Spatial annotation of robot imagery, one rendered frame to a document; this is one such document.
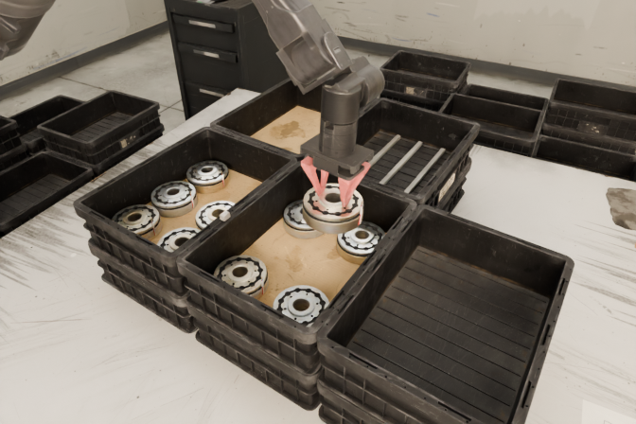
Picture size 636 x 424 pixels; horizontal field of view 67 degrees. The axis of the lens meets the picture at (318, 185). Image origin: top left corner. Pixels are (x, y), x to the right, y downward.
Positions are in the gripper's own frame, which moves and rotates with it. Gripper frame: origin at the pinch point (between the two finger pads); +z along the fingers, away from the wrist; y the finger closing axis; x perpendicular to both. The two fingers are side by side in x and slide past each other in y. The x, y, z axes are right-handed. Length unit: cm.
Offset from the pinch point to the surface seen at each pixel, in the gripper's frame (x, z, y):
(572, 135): -169, 50, -21
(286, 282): 2.8, 22.4, 7.5
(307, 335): 17.0, 13.2, -7.5
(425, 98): -159, 48, 47
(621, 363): -28, 33, -52
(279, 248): -4.0, 22.1, 14.6
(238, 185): -16.0, 21.7, 37.6
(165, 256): 17.9, 13.5, 23.3
